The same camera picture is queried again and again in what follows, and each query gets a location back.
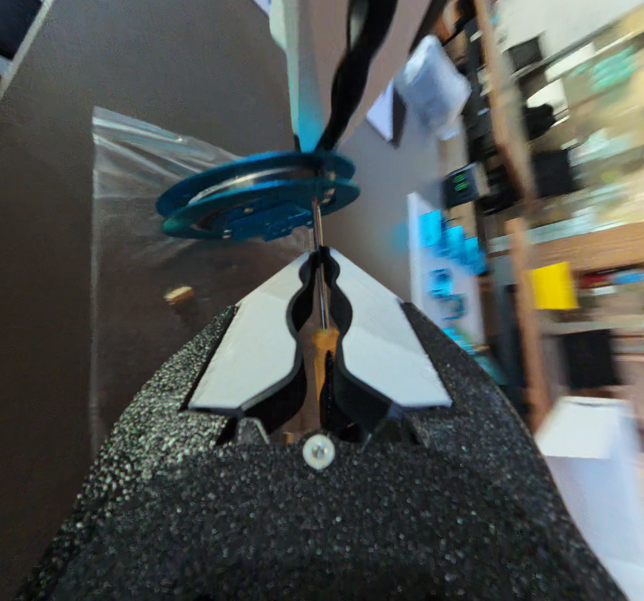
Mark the large clear plastic bag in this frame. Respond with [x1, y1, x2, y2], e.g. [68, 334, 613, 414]
[91, 106, 313, 441]

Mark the blue round turntable base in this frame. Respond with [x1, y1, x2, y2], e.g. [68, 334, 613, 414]
[156, 150, 361, 242]

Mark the grey desk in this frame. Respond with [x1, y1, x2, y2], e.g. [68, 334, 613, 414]
[0, 0, 504, 601]

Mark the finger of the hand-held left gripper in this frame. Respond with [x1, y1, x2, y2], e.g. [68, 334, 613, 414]
[316, 0, 454, 153]
[269, 0, 364, 153]

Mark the wide blue perforated bracket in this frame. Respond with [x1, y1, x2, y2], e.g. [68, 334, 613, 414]
[443, 329, 475, 356]

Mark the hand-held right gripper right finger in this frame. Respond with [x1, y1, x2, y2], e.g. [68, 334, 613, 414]
[321, 247, 453, 443]

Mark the yellow tool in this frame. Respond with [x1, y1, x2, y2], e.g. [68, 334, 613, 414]
[311, 198, 342, 431]

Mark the white foam sheet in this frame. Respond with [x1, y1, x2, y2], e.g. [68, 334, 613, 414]
[408, 191, 488, 356]

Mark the dark device with green display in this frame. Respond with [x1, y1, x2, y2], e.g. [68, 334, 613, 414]
[443, 164, 489, 209]

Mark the yellow tray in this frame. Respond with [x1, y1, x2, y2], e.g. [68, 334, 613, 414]
[531, 261, 579, 310]

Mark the white wrapped grey bundle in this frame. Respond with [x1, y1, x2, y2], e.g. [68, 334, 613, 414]
[395, 35, 472, 140]

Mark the black flat plate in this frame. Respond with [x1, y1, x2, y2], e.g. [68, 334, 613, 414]
[391, 87, 407, 148]

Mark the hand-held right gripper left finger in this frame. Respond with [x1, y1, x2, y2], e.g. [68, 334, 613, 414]
[187, 251, 319, 435]

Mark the wood-edged desk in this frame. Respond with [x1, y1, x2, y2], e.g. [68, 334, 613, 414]
[488, 224, 644, 271]
[443, 0, 536, 199]

